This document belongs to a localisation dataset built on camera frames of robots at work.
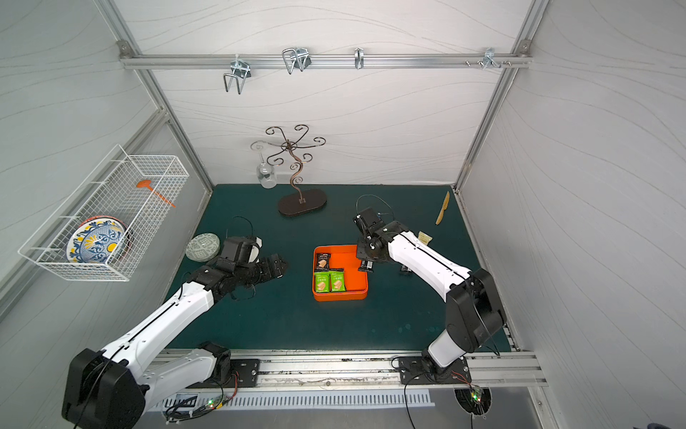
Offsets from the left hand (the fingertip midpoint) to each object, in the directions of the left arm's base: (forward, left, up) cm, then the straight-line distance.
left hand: (279, 269), depth 82 cm
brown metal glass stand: (+35, +4, -10) cm, 37 cm away
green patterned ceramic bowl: (+14, +34, -9) cm, 37 cm away
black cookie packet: (+8, -12, -9) cm, 17 cm away
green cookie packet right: (+2, -18, -9) cm, 20 cm away
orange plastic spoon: (+17, +39, +20) cm, 47 cm away
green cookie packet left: (+1, -12, -8) cm, 15 cm away
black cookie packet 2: (+7, -41, -10) cm, 43 cm away
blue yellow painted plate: (-5, +37, +23) cm, 44 cm away
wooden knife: (+37, -62, -12) cm, 73 cm away
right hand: (+8, -28, 0) cm, 29 cm away
